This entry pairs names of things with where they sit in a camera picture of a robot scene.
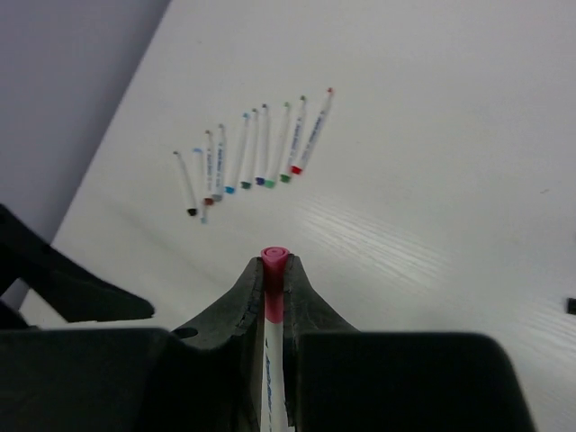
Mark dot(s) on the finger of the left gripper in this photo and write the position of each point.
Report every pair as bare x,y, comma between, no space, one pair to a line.
73,292

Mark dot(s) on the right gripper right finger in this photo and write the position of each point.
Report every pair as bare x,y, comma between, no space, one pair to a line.
304,311

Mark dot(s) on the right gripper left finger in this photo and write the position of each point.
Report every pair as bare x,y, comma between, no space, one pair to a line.
227,338

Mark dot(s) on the black marker pen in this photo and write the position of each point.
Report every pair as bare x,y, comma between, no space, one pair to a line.
190,205

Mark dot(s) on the dark red marker pen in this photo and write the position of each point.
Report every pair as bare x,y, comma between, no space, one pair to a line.
208,147

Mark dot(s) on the grey green marker pen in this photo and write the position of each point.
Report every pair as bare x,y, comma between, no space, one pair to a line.
218,188

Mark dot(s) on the teal green marker pen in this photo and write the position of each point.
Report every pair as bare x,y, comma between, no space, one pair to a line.
278,148

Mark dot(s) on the light blue marker pen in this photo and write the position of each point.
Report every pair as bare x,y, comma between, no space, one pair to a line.
236,161

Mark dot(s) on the dark blue marker pen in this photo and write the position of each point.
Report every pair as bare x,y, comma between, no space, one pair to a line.
262,145

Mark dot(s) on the dark green marker pen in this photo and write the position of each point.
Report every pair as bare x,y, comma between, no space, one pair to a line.
248,171

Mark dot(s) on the pink cap blue marker pen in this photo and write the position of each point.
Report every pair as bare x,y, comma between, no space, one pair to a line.
199,182

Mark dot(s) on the black pen cap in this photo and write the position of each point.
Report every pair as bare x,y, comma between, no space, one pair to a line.
570,306

